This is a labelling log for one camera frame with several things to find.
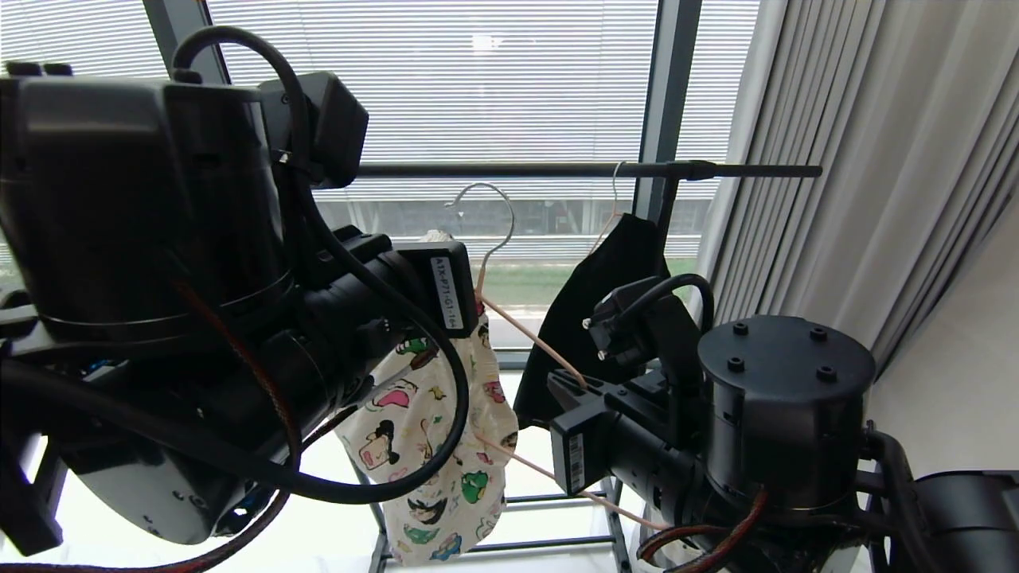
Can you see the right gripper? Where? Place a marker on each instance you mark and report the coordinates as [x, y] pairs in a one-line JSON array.
[[645, 461]]

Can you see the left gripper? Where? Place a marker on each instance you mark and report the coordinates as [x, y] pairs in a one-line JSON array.
[[350, 318]]

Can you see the black garment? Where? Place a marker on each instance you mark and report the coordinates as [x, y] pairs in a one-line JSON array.
[[605, 302]]

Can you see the pink clothes hanger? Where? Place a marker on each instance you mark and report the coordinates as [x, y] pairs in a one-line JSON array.
[[618, 191], [533, 341]]

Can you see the cream printed garment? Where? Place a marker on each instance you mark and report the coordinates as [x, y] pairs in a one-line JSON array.
[[422, 477]]

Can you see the black clothes rack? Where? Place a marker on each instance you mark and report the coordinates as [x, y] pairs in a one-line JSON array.
[[557, 169]]

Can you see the window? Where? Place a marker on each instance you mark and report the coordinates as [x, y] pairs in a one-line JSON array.
[[669, 95]]

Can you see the beige curtain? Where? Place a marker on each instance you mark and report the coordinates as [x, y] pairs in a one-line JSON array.
[[876, 159]]

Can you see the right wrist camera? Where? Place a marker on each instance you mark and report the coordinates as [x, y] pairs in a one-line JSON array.
[[637, 326]]

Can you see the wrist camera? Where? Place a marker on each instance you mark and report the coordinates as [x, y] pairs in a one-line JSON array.
[[334, 127], [637, 326]]

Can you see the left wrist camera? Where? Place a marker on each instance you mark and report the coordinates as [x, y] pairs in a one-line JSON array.
[[334, 127]]

